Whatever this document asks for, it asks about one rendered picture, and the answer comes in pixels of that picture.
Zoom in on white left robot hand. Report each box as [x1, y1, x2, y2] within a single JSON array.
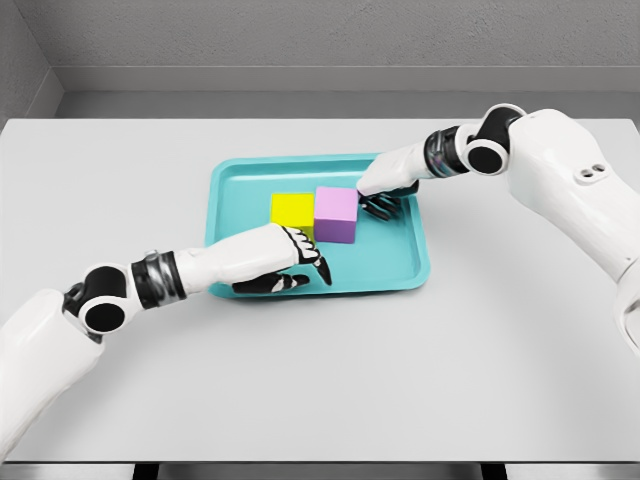
[[215, 222, 334, 295]]

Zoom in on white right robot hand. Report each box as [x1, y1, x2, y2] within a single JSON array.
[[356, 150, 420, 222]]

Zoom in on yellow cube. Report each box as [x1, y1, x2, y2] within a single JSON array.
[[270, 192, 317, 244]]

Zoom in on pink cube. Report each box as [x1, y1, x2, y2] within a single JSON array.
[[313, 185, 360, 246]]

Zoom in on teal plastic tray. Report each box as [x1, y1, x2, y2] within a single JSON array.
[[204, 152, 432, 300]]

